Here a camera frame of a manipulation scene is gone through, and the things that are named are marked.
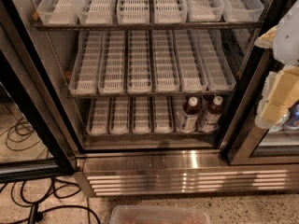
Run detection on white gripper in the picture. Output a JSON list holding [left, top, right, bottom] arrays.
[[254, 25, 299, 129]]

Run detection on brown bottle blue label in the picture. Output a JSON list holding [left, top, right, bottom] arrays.
[[177, 96, 199, 133], [199, 95, 223, 133]]

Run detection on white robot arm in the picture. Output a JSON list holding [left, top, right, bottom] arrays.
[[254, 1, 299, 129]]

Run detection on right fridge glass door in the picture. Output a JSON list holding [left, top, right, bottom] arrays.
[[219, 0, 298, 165]]

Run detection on stainless steel fridge base grille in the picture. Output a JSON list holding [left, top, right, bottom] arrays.
[[74, 150, 299, 197]]

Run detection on left fridge door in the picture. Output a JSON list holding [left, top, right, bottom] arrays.
[[0, 0, 81, 183]]

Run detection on blue white bottles behind glass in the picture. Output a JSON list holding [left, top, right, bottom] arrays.
[[270, 101, 299, 133]]

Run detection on clear plastic bin on floor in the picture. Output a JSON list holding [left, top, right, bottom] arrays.
[[109, 205, 211, 224]]

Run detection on black floor cables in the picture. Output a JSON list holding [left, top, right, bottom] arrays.
[[0, 115, 102, 224]]

